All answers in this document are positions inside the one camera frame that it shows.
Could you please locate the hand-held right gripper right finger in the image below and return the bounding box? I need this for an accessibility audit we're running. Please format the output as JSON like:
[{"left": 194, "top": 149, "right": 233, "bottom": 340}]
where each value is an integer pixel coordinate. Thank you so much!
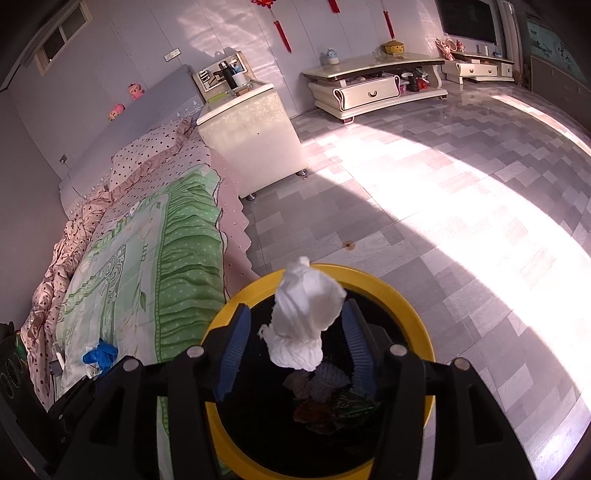
[{"left": 342, "top": 299, "right": 539, "bottom": 480}]

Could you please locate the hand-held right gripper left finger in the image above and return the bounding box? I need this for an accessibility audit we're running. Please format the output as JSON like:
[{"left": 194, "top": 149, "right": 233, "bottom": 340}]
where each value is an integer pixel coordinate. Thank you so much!
[{"left": 55, "top": 304, "right": 253, "bottom": 480}]

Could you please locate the yellow trash bin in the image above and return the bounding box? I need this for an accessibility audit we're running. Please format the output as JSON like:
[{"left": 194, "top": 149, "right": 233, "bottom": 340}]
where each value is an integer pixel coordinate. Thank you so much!
[{"left": 202, "top": 263, "right": 437, "bottom": 480}]

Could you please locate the green snack packet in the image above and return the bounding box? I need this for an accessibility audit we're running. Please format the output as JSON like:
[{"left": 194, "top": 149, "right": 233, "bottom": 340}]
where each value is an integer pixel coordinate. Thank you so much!
[{"left": 335, "top": 388, "right": 382, "bottom": 418}]

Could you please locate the white tissue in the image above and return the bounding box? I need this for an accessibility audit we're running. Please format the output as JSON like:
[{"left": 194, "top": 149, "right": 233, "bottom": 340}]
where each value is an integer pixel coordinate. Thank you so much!
[{"left": 259, "top": 256, "right": 347, "bottom": 371}]

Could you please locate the blue rubber glove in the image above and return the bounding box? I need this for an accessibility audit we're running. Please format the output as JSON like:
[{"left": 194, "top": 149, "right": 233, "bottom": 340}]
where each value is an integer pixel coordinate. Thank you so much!
[{"left": 82, "top": 338, "right": 120, "bottom": 377}]

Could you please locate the green floral bedsheet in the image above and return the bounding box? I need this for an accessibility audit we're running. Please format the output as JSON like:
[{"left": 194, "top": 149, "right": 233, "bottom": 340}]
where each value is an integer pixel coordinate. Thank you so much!
[{"left": 53, "top": 166, "right": 250, "bottom": 476}]

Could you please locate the pink scalloped bed cover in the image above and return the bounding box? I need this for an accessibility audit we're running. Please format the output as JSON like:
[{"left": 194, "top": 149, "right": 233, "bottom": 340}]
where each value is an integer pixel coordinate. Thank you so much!
[{"left": 108, "top": 134, "right": 252, "bottom": 278}]

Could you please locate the pink polka dot quilt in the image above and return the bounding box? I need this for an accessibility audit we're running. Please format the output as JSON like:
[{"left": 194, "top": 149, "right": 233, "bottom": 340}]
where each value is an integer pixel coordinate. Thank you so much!
[{"left": 21, "top": 187, "right": 114, "bottom": 411}]

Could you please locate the white nightstand cabinet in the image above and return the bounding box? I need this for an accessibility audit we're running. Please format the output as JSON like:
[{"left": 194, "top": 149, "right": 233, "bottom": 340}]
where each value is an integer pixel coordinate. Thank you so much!
[{"left": 196, "top": 78, "right": 310, "bottom": 201}]

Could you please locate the polka dot ruffled pillow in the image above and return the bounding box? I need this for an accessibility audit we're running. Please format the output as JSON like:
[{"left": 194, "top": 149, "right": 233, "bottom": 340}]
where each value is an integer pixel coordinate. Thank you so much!
[{"left": 108, "top": 117, "right": 195, "bottom": 192}]

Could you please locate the grey padded headboard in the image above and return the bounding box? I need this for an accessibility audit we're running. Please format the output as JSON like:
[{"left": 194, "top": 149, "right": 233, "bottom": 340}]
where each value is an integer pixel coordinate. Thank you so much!
[{"left": 58, "top": 65, "right": 206, "bottom": 217}]

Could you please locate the cream curved tv cabinet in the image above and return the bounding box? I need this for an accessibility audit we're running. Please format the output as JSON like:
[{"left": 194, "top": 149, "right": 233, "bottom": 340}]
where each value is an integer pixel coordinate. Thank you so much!
[{"left": 301, "top": 52, "right": 450, "bottom": 124}]

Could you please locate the cream desktop shelf organizer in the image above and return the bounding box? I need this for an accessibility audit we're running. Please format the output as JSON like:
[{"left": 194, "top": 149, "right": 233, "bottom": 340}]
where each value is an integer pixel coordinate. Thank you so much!
[{"left": 193, "top": 52, "right": 254, "bottom": 100}]

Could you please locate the cream low drawer cabinet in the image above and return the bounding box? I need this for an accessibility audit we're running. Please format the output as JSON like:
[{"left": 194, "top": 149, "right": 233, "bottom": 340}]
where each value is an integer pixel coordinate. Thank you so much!
[{"left": 441, "top": 51, "right": 515, "bottom": 85}]

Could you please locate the red knot hanging ornament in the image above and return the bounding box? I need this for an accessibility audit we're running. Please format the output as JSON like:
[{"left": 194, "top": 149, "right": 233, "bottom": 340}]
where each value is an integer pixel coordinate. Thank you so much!
[{"left": 252, "top": 0, "right": 294, "bottom": 52}]

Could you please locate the long red hanging ornament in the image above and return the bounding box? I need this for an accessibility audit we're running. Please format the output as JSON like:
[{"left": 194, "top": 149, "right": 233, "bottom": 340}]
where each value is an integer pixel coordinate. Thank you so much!
[{"left": 382, "top": 0, "right": 397, "bottom": 40}]

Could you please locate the black flat television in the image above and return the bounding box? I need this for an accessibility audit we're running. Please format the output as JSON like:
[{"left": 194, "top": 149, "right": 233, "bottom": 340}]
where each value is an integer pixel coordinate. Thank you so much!
[{"left": 436, "top": 0, "right": 502, "bottom": 47}]

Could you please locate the small wall window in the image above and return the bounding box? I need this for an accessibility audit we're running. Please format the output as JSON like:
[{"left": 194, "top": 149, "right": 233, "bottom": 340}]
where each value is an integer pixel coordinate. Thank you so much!
[{"left": 32, "top": 0, "right": 95, "bottom": 77}]

